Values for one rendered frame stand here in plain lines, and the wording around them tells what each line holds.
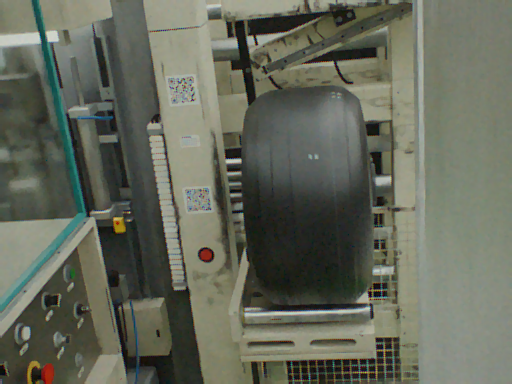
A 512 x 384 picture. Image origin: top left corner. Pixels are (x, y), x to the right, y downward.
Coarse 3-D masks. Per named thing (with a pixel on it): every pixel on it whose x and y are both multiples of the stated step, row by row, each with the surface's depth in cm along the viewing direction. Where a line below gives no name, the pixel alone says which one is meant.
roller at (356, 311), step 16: (336, 304) 169; (352, 304) 167; (368, 304) 167; (256, 320) 169; (272, 320) 169; (288, 320) 169; (304, 320) 168; (320, 320) 168; (336, 320) 167; (352, 320) 167
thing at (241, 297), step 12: (240, 264) 190; (240, 276) 183; (252, 276) 195; (240, 288) 176; (252, 288) 193; (240, 300) 171; (228, 312) 166; (240, 312) 167; (240, 324) 167; (240, 336) 168
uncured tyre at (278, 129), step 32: (288, 96) 159; (320, 96) 156; (352, 96) 161; (256, 128) 152; (288, 128) 149; (320, 128) 148; (352, 128) 149; (256, 160) 148; (288, 160) 146; (320, 160) 145; (352, 160) 145; (256, 192) 146; (288, 192) 145; (320, 192) 144; (352, 192) 143; (256, 224) 147; (288, 224) 145; (320, 224) 144; (352, 224) 144; (256, 256) 151; (288, 256) 148; (320, 256) 147; (352, 256) 147; (288, 288) 155; (320, 288) 154; (352, 288) 154
